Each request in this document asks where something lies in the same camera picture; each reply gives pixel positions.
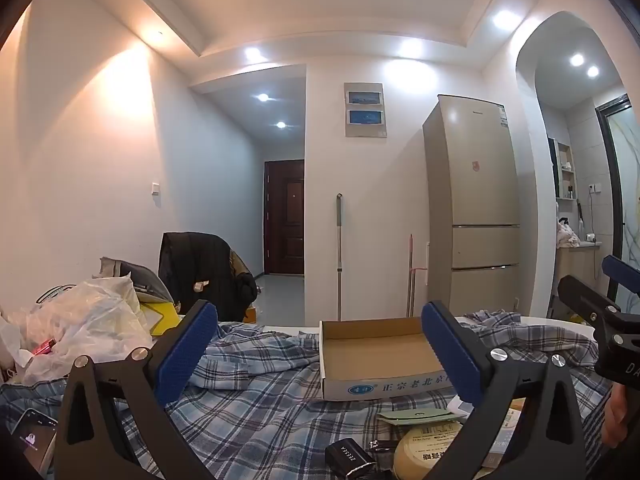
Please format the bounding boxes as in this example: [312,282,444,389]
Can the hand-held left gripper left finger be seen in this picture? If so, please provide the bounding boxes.
[52,299,219,480]

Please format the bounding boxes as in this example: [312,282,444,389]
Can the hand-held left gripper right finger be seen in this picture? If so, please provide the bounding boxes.
[421,300,587,480]

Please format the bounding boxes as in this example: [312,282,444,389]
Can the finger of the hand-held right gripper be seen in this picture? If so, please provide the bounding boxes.
[558,274,640,332]
[602,254,640,294]

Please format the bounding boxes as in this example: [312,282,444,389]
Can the green felt pouch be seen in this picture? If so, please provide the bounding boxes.
[375,406,467,429]

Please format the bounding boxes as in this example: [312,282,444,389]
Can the shallow cardboard box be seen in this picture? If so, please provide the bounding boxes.
[319,316,481,402]

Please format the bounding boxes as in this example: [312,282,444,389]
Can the round cream tin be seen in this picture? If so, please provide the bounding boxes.
[392,421,467,480]

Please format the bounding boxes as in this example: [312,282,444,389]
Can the small glossy black box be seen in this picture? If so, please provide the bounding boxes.
[325,437,377,480]

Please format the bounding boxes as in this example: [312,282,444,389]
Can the person's right hand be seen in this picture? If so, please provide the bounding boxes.
[602,385,632,450]

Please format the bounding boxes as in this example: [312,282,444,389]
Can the bathroom vanity cabinet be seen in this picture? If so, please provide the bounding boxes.
[554,241,607,313]

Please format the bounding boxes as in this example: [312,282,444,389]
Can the yellow folder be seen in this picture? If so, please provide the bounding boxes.
[140,301,184,337]

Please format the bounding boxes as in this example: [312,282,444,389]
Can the pink cloth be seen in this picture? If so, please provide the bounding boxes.
[556,219,582,249]

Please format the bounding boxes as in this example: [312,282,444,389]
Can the red broom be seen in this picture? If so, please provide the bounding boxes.
[407,233,429,317]

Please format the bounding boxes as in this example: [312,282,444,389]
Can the black framed glass door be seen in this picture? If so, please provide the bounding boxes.
[594,94,640,313]

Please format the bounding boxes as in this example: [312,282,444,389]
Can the grey fabric bag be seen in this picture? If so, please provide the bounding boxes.
[99,256,174,306]

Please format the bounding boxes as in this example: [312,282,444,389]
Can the black jacket on chair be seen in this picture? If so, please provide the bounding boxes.
[159,231,259,322]

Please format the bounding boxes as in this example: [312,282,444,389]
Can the white plastic bag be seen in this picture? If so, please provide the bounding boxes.
[0,272,154,386]

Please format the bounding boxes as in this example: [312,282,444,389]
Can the blue plaid blanket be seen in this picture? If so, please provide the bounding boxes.
[0,310,621,480]

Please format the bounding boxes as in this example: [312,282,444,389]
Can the beige refrigerator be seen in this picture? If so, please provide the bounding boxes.
[422,94,522,317]

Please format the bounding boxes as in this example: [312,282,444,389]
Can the dark brown door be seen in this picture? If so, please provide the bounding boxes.
[264,159,305,276]

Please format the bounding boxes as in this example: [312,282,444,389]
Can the smartphone with lit screen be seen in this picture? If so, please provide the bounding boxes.
[9,407,59,476]

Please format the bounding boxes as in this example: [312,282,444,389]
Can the wall niche shelf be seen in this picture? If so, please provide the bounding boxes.
[556,141,579,201]

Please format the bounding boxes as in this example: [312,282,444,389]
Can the grey handled mop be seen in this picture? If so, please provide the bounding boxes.
[335,192,345,322]

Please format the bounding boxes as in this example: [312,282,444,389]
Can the wall electrical panel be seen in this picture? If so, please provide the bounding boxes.
[343,82,389,138]

